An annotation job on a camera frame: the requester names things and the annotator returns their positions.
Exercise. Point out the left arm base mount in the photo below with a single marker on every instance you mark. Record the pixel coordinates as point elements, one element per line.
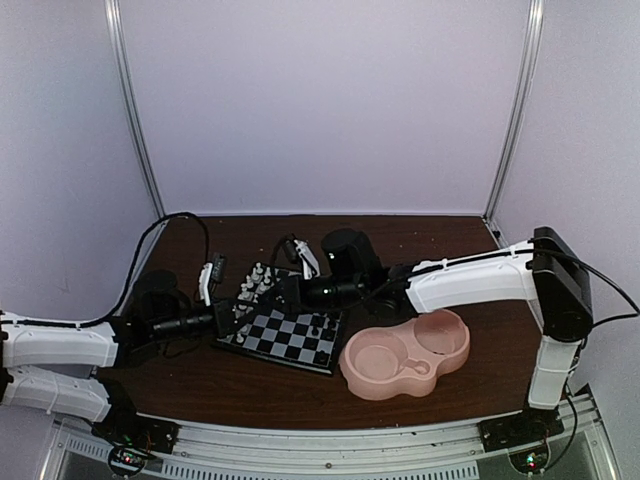
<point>145,434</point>

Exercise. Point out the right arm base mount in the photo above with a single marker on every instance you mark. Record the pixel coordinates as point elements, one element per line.
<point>518,429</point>

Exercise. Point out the black rook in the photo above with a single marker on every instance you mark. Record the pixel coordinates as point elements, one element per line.
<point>321,358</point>

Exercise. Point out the front aluminium rail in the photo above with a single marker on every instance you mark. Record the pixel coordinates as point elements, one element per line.
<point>453,450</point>

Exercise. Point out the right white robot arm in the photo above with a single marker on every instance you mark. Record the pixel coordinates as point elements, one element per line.
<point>543,270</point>

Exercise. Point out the black and white chessboard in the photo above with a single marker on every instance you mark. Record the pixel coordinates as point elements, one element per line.
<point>286,339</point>

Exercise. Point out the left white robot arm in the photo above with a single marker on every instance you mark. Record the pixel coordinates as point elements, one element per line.
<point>32,348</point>

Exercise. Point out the aluminium frame post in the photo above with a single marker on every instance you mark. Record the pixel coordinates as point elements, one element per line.
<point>118,42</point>
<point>529,57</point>

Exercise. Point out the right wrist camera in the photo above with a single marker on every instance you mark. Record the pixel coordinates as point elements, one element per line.
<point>298,252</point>

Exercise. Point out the left aluminium frame post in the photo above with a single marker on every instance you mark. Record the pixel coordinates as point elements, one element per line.
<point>118,42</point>

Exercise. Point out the pink double pet bowl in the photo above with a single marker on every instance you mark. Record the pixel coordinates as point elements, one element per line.
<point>380,363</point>

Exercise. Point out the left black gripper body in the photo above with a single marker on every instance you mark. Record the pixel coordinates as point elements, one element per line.
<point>164,330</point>

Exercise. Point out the right aluminium frame post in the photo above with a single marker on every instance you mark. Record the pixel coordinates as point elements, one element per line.
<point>529,57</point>

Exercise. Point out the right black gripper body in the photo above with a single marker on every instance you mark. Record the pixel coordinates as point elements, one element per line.
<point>346,292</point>

